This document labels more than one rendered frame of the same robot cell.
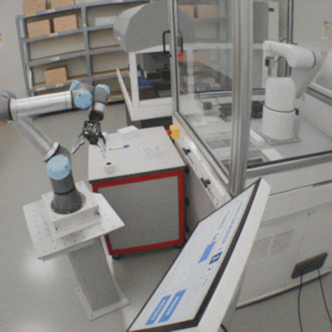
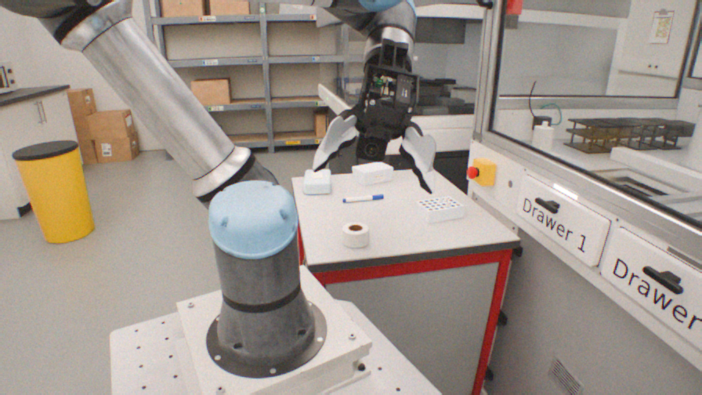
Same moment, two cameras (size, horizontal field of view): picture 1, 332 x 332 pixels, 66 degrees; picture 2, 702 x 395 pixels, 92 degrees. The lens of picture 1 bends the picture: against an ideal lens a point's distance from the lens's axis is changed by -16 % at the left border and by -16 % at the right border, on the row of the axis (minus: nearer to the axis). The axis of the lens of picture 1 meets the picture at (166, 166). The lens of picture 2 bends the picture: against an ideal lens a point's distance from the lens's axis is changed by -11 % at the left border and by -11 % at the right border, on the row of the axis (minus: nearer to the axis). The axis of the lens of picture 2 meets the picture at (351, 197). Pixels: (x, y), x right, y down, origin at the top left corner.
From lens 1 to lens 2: 0.84 m
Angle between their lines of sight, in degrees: 8
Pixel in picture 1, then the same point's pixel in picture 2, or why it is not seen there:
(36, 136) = (180, 109)
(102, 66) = (287, 88)
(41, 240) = not seen: outside the picture
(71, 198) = (287, 323)
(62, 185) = (265, 280)
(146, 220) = (417, 356)
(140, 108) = not seen: hidden behind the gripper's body
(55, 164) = (245, 205)
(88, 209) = (338, 359)
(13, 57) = not seen: hidden behind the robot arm
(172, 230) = (463, 378)
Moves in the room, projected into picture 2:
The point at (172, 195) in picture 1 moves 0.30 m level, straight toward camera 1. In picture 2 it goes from (479, 303) to (515, 385)
